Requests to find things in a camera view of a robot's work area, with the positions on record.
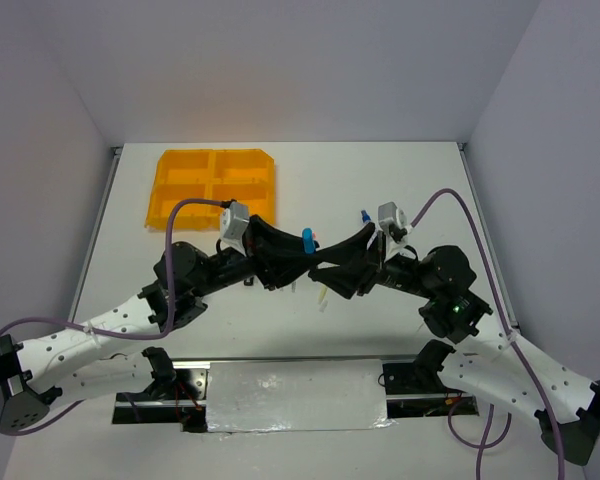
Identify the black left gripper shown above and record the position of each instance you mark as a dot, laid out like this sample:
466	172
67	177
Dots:
277	256

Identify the silver foil panel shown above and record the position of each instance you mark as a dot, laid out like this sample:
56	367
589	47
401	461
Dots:
263	397

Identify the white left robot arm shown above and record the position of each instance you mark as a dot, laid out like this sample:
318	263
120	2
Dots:
115	351

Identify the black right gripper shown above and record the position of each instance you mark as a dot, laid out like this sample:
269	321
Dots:
356	268

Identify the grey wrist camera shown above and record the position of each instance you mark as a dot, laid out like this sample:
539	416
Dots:
392	221
234	221

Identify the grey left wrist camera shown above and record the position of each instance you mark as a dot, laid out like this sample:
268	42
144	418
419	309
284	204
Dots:
234	221

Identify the blue marker cap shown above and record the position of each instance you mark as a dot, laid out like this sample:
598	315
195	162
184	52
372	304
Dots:
308	241

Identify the orange four-compartment plastic bin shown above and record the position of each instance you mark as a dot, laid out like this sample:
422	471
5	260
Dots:
245	175

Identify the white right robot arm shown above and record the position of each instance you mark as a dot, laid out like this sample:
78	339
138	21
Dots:
473	348

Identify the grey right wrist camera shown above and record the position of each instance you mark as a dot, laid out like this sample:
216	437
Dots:
392	221

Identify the yellow clear pen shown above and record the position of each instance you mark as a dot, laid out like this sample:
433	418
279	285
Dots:
322	294

